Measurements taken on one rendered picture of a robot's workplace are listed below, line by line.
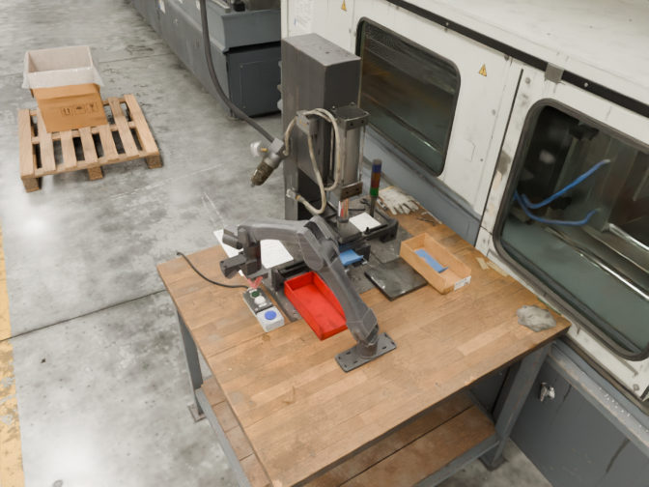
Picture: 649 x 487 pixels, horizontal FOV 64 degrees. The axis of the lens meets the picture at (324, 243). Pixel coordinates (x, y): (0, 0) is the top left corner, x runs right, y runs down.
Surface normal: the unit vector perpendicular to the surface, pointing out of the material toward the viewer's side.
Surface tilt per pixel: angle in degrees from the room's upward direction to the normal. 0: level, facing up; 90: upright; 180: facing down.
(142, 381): 0
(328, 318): 0
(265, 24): 90
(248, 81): 90
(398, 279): 0
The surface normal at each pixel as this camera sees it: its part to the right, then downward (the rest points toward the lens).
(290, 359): 0.03, -0.78
